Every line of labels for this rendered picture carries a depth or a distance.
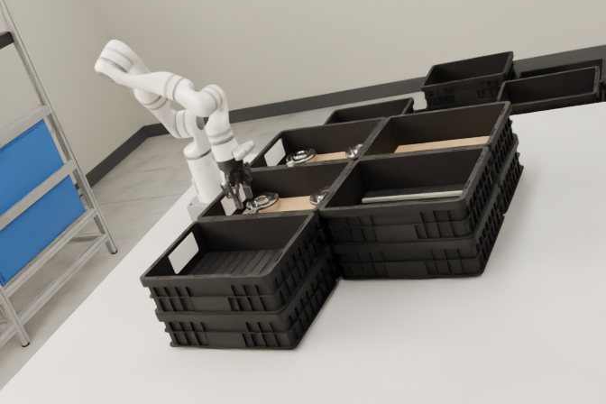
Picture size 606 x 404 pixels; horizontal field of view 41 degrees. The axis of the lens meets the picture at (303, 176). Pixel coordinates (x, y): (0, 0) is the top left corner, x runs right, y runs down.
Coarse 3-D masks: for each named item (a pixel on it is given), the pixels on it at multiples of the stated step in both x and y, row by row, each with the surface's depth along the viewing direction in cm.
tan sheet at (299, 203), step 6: (282, 198) 254; (288, 198) 253; (294, 198) 251; (300, 198) 250; (306, 198) 249; (282, 204) 250; (288, 204) 249; (294, 204) 248; (300, 204) 246; (306, 204) 245; (246, 210) 254; (276, 210) 248; (282, 210) 246; (288, 210) 245
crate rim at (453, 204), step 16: (368, 160) 235; (384, 160) 233; (480, 160) 214; (480, 176) 209; (336, 192) 223; (464, 192) 199; (320, 208) 216; (336, 208) 213; (352, 208) 210; (368, 208) 208; (384, 208) 206; (400, 208) 204; (416, 208) 202; (432, 208) 200; (448, 208) 198
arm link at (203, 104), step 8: (184, 80) 226; (176, 88) 225; (184, 88) 224; (192, 88) 228; (208, 88) 225; (176, 96) 226; (184, 96) 224; (192, 96) 222; (200, 96) 221; (208, 96) 222; (216, 96) 224; (184, 104) 226; (192, 104) 223; (200, 104) 221; (208, 104) 221; (216, 104) 224; (192, 112) 225; (200, 112) 222; (208, 112) 222
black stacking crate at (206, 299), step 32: (224, 224) 228; (256, 224) 224; (288, 224) 219; (224, 256) 231; (256, 256) 225; (160, 288) 210; (192, 288) 205; (224, 288) 201; (256, 288) 196; (288, 288) 201
